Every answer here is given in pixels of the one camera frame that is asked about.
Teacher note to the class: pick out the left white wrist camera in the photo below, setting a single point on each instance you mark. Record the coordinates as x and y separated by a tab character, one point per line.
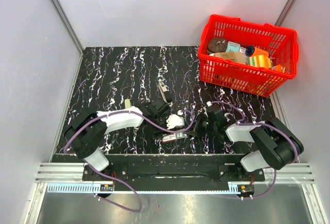
175	120

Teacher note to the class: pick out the orange small box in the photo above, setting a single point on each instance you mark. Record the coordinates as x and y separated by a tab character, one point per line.
278	68

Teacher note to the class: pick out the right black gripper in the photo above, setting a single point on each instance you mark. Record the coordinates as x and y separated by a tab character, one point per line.
198	123

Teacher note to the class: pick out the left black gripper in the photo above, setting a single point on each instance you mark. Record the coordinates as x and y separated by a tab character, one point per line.
157	134

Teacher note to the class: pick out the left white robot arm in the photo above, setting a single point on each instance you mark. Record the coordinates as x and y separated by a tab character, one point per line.
87	130

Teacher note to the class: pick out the beige stapler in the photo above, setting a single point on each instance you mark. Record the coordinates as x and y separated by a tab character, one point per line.
127	103

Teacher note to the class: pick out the red plastic basket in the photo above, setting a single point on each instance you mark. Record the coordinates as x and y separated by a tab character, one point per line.
281	43

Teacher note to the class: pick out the blue capped orange bottle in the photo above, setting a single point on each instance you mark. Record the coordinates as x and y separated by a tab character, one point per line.
253	51

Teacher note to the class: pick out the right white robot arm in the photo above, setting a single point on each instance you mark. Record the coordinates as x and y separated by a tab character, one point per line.
276	146

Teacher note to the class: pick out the brown round object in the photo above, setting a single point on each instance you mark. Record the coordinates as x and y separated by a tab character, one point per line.
217	45

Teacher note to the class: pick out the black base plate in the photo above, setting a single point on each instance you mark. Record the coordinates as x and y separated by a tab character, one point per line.
180	172

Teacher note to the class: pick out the yellow green sponge pack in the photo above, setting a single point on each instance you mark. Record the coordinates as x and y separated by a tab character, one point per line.
260	61

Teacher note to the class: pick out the red white staple box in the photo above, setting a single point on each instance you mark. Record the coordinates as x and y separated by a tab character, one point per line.
173	137

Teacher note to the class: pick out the brown cardboard package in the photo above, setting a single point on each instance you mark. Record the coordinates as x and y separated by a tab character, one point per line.
237	57

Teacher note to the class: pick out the teal small box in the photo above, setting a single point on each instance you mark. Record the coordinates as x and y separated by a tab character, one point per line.
233	47

